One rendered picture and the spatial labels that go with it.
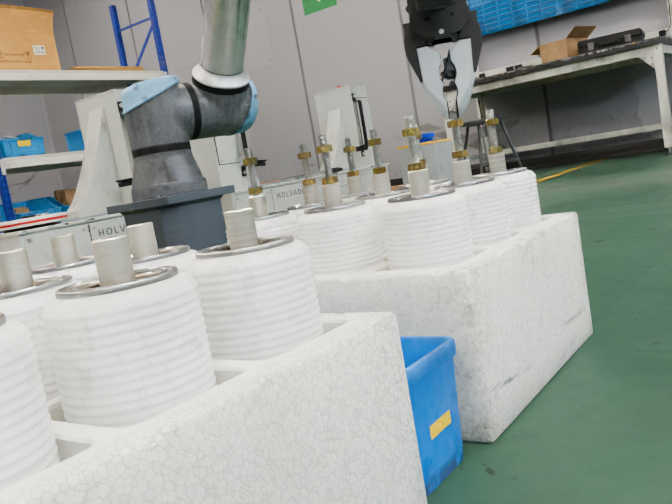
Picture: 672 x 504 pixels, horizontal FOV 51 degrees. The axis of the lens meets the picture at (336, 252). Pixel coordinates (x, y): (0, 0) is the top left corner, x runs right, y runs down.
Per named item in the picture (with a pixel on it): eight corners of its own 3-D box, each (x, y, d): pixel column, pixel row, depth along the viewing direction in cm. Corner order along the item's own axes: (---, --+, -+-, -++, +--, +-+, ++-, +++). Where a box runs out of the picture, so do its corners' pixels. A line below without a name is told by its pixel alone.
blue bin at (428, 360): (186, 470, 79) (165, 366, 77) (251, 430, 88) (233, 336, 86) (427, 506, 61) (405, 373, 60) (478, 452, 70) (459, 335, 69)
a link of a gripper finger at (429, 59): (448, 120, 93) (440, 48, 91) (450, 118, 87) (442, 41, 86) (424, 124, 93) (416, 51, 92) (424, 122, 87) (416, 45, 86)
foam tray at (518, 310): (214, 420, 94) (187, 288, 92) (367, 335, 125) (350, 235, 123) (493, 445, 71) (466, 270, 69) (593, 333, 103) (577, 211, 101)
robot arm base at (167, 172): (117, 205, 142) (106, 155, 141) (174, 195, 154) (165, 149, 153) (166, 196, 133) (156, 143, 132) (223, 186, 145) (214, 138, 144)
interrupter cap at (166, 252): (83, 273, 61) (82, 265, 61) (153, 255, 67) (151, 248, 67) (140, 268, 56) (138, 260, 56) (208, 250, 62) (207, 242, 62)
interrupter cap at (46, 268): (11, 279, 68) (9, 272, 68) (79, 263, 74) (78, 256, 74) (55, 275, 63) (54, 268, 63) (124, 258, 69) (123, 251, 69)
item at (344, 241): (390, 336, 93) (367, 200, 91) (405, 354, 84) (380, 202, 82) (318, 351, 92) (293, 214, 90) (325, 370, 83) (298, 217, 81)
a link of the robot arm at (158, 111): (123, 154, 145) (109, 87, 143) (185, 145, 151) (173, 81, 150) (140, 147, 134) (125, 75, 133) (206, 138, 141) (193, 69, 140)
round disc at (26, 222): (-23, 238, 292) (-26, 225, 292) (43, 225, 316) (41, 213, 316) (16, 231, 274) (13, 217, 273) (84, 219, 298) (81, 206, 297)
